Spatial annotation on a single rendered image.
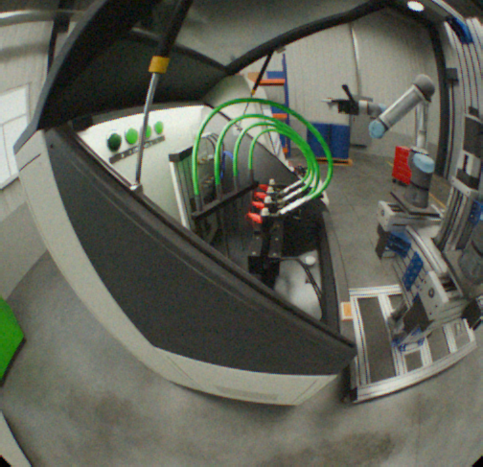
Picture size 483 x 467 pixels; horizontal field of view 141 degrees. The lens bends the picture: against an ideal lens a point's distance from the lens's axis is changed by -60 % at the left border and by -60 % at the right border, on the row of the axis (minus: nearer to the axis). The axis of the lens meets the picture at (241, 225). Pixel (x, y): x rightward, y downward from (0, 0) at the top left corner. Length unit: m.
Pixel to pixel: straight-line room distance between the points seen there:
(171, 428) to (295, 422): 0.76
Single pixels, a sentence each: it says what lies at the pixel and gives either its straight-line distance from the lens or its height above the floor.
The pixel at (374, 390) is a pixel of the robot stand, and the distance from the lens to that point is 1.33.
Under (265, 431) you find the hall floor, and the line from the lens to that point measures 1.39.
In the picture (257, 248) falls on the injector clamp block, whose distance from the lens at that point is 0.66.
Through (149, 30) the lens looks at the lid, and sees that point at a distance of 0.40.
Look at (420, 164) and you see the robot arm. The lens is 1.03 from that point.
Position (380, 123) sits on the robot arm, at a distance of 1.00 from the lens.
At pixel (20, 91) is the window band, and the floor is 3.02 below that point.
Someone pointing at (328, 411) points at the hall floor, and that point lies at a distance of 1.46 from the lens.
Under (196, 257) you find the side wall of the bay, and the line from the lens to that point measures 0.26.
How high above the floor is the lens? 1.39
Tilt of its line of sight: 32 degrees down
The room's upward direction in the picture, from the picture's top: 5 degrees counter-clockwise
